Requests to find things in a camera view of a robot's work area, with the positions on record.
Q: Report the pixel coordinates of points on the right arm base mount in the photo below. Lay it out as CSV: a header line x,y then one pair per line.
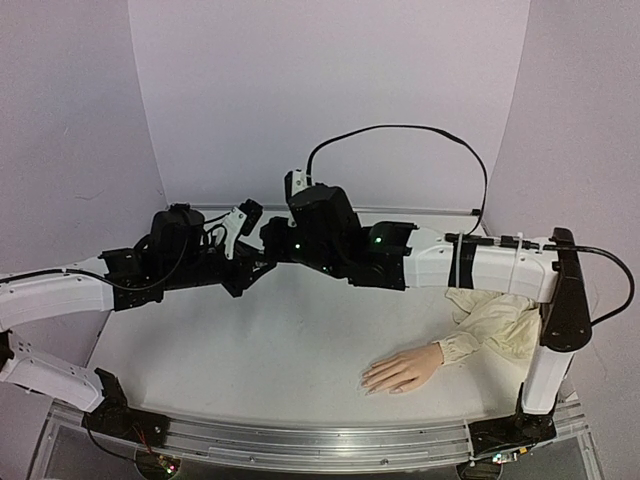
x,y
510,433

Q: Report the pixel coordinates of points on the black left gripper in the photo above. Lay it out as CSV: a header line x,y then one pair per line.
x,y
247,259

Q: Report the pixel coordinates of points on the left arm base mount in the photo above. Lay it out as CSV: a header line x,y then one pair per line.
x,y
114,417

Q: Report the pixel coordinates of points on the aluminium front rail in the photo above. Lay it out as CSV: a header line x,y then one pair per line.
x,y
196,445

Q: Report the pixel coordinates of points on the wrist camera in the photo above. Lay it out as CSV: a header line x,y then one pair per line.
x,y
240,222
299,189

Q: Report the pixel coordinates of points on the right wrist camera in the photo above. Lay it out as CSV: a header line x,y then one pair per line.
x,y
299,189

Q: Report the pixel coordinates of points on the mannequin hand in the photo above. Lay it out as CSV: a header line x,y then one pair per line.
x,y
403,372

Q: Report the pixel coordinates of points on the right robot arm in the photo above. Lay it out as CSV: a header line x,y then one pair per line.
x,y
546,271

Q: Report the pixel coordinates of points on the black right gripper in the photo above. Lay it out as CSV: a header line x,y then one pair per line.
x,y
279,239

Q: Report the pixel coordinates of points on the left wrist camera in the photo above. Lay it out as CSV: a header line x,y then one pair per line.
x,y
240,222

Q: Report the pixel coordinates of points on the cream cloth sleeve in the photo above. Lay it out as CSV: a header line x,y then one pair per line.
x,y
507,324

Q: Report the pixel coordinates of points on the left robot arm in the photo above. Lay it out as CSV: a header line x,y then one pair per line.
x,y
42,294

